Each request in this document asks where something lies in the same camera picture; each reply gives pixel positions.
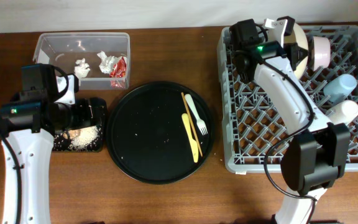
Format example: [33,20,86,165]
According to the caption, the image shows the beige large bowl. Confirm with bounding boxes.
[284,22,309,79]

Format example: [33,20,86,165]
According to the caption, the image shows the pink small bowl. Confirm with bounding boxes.
[311,36,331,71]

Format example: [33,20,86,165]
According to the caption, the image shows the white tissue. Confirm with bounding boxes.
[97,51,122,74]
[74,58,91,78]

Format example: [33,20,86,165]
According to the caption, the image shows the rice and food scraps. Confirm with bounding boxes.
[52,126,103,152]

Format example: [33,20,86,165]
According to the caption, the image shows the light blue plastic cup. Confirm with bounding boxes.
[323,74,357,104]

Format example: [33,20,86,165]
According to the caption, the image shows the red snack wrapper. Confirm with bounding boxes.
[109,56,127,88]

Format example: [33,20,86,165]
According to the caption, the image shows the white plastic cup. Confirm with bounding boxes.
[328,100,358,125]

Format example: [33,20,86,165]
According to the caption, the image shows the wooden chopstick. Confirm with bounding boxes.
[181,92,203,161]

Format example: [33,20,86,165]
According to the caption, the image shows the white plastic fork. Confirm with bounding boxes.
[185,94,208,135]

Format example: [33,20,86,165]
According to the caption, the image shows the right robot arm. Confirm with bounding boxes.
[229,16,351,223]

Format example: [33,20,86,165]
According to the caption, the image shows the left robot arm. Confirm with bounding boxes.
[0,63,101,223]

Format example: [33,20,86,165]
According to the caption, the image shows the clear plastic waste bin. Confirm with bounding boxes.
[33,32,131,90]

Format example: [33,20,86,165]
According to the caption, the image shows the grey dishwasher rack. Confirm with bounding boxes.
[217,25,358,174]

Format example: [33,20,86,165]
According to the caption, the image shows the black rectangular tray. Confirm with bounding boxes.
[52,97,108,152]

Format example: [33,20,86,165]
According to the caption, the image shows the round black serving tray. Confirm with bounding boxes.
[106,82,215,185]

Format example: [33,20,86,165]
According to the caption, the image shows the yellow plastic knife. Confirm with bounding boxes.
[181,113,199,163]

